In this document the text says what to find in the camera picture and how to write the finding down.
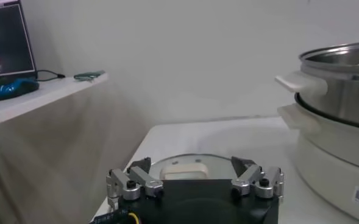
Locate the steel steamer basket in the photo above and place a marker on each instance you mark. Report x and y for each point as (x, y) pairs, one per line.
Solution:
(343, 100)

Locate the white side table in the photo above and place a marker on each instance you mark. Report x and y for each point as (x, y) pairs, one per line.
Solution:
(45, 97)

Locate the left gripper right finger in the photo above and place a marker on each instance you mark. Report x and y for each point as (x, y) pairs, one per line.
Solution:
(252, 179)

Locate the white electric cooker base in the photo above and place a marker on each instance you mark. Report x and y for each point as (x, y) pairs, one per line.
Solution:
(328, 170)

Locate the black laptop screen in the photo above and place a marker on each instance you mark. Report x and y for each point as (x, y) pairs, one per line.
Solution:
(5, 39)

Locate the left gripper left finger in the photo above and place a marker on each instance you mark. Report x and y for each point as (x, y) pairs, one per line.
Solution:
(136, 179)

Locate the green handheld device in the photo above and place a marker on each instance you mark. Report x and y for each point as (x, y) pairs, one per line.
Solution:
(89, 75)

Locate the blue computer mouse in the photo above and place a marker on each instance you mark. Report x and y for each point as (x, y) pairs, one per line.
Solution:
(11, 89)

